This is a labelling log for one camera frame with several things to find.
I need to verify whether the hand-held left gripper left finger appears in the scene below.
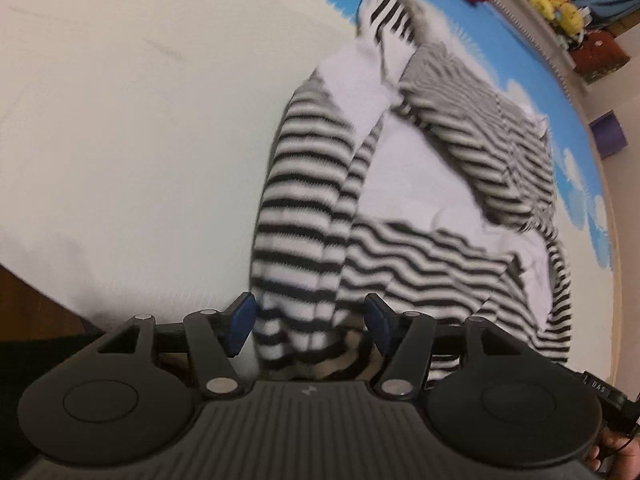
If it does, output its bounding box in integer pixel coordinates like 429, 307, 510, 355
82, 292, 256, 400

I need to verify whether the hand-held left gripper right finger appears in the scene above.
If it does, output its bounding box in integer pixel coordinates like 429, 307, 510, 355
365, 294, 543, 401

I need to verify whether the striped shirt with white vest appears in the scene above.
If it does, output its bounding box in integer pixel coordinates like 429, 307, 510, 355
250, 0, 573, 386

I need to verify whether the person's right hand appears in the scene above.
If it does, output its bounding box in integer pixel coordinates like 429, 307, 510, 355
586, 430, 640, 477

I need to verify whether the purple box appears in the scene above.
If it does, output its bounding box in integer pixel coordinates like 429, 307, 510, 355
589, 114, 629, 160

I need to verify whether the dark red cushion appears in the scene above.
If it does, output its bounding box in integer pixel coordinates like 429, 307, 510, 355
571, 30, 628, 83

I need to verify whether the yellow round plush toy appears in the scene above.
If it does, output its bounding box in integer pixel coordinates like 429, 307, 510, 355
552, 4, 586, 37

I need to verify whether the blue curtain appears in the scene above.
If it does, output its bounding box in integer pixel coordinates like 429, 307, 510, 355
574, 0, 640, 36

